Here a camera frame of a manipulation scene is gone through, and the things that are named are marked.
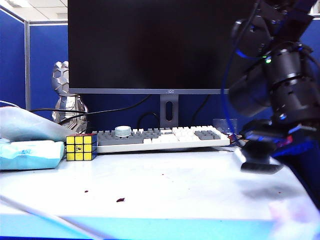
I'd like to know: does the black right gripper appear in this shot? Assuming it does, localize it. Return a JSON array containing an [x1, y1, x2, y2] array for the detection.
[[243, 119, 320, 211]]

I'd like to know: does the Rubik's cube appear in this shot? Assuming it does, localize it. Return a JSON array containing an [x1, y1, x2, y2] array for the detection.
[[65, 133, 98, 162]]

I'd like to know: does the light blue wet wipes pack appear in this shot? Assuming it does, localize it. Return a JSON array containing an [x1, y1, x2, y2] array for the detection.
[[0, 139, 65, 171]]

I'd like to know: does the clear glass cup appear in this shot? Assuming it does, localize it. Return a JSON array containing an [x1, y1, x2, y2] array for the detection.
[[212, 118, 238, 137]]

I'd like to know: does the white and grey keyboard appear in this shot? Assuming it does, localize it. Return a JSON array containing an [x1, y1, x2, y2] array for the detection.
[[91, 124, 231, 154]]

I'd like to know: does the translucent white tape roll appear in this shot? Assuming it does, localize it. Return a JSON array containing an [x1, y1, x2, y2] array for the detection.
[[114, 125, 132, 138]]

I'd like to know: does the black AOC computer monitor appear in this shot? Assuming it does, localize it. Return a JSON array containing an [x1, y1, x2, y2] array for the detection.
[[67, 0, 260, 128]]

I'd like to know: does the silver faceted figurine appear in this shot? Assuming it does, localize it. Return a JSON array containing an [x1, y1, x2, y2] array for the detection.
[[51, 61, 89, 133]]

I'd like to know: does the black monitor cable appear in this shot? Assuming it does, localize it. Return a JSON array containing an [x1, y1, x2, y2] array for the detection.
[[138, 111, 161, 128], [191, 94, 211, 123]]

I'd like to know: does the black power cable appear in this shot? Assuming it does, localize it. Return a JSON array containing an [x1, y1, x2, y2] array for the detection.
[[59, 94, 151, 125], [26, 108, 87, 113]]

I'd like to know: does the white charging cable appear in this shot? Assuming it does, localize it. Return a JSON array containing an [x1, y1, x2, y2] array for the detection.
[[0, 100, 111, 240]]

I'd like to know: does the grey aluminium partition frame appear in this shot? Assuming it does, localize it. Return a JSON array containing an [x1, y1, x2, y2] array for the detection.
[[24, 19, 69, 111]]

